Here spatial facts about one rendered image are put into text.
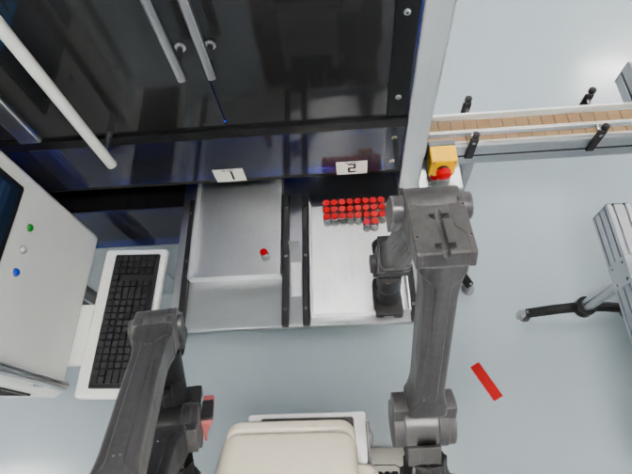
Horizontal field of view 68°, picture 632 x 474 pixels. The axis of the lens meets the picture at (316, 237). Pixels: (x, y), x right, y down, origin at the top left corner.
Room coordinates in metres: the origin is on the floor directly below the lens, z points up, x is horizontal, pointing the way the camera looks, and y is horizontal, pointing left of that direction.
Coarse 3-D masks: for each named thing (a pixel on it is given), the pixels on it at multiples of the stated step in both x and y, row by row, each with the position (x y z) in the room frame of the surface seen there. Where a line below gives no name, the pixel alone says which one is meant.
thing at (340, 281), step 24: (312, 216) 0.68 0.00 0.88; (312, 240) 0.60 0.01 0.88; (336, 240) 0.59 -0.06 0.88; (360, 240) 0.58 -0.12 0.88; (312, 264) 0.53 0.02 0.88; (336, 264) 0.51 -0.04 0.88; (360, 264) 0.50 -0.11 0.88; (312, 288) 0.46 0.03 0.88; (336, 288) 0.45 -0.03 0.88; (360, 288) 0.43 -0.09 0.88; (408, 288) 0.40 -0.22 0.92; (312, 312) 0.38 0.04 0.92; (336, 312) 0.37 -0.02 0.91; (360, 312) 0.36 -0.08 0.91; (408, 312) 0.34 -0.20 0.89
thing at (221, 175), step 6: (234, 168) 0.78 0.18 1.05; (240, 168) 0.77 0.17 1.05; (216, 174) 0.78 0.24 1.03; (222, 174) 0.78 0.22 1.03; (228, 174) 0.78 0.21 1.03; (234, 174) 0.78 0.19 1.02; (240, 174) 0.77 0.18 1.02; (216, 180) 0.79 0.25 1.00; (222, 180) 0.78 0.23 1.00; (228, 180) 0.78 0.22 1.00; (234, 180) 0.78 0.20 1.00; (240, 180) 0.78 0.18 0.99; (246, 180) 0.77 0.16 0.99
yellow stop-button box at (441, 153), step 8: (432, 144) 0.75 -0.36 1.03; (440, 144) 0.75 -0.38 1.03; (448, 144) 0.74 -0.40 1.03; (432, 152) 0.72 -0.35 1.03; (440, 152) 0.72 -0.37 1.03; (448, 152) 0.72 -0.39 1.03; (456, 152) 0.71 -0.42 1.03; (432, 160) 0.70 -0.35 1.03; (440, 160) 0.70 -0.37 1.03; (448, 160) 0.69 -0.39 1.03; (456, 160) 0.69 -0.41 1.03; (432, 168) 0.69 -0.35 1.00
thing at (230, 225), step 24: (216, 192) 0.83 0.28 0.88; (240, 192) 0.81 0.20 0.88; (264, 192) 0.79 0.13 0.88; (216, 216) 0.74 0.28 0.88; (240, 216) 0.72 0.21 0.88; (264, 216) 0.71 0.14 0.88; (192, 240) 0.66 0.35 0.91; (216, 240) 0.66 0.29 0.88; (240, 240) 0.65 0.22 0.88; (264, 240) 0.63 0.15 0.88; (192, 264) 0.59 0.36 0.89; (216, 264) 0.58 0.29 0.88; (240, 264) 0.57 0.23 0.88; (264, 264) 0.55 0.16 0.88
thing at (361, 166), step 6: (342, 162) 0.73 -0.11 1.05; (348, 162) 0.73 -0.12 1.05; (354, 162) 0.73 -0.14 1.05; (360, 162) 0.73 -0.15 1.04; (366, 162) 0.73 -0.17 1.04; (342, 168) 0.73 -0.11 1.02; (354, 168) 0.73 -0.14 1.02; (360, 168) 0.73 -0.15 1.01; (366, 168) 0.73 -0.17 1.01; (342, 174) 0.73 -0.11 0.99
